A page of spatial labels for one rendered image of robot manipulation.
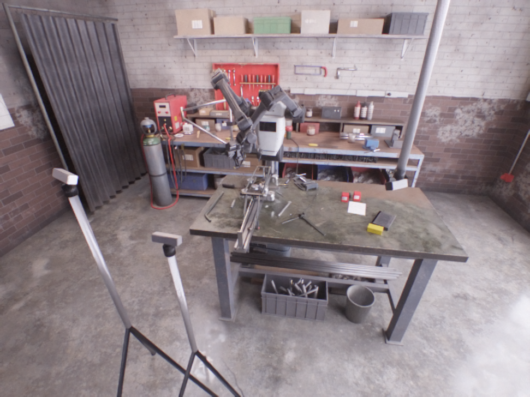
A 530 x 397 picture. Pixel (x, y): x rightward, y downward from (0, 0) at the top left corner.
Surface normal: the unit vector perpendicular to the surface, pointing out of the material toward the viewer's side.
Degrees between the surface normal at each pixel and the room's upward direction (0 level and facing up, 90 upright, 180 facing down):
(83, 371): 0
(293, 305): 90
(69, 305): 0
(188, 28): 89
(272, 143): 90
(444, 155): 90
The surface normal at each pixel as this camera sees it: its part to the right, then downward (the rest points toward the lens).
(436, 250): 0.00, -0.87
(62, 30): 0.54, 0.42
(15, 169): 0.99, 0.08
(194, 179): -0.16, 0.49
